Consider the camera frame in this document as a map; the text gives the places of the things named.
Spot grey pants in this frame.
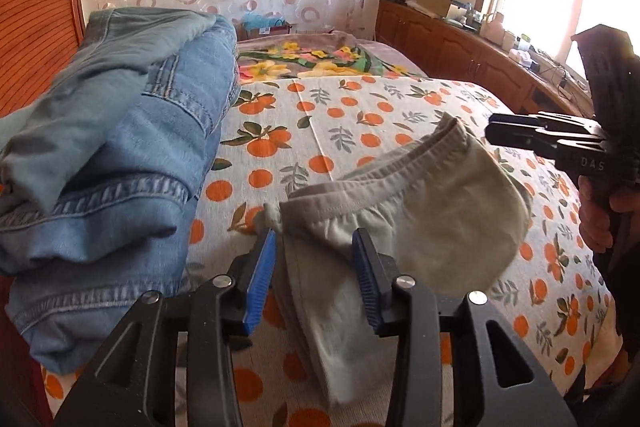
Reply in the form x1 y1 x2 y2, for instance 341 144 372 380
254 115 532 407

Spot dark sleeve forearm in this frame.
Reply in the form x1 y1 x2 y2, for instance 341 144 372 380
594 211 639 360

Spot person's right hand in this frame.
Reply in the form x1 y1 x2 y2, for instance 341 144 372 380
578 176 640 254

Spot white jug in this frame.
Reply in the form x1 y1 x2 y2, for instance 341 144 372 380
480 12 506 46

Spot wooden sideboard cabinet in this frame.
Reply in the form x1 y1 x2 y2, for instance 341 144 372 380
374 0 585 116

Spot cardboard box on cabinet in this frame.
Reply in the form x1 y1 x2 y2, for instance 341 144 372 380
416 0 451 17

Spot blue denim jeans pile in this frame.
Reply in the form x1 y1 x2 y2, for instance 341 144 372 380
1 6 240 375

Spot floral blanket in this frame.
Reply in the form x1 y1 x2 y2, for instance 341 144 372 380
238 31 426 84

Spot box with blue cloth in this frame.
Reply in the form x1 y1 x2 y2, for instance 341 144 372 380
235 13 294 41

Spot wooden headboard panel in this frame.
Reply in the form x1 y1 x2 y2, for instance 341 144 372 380
1 0 85 116

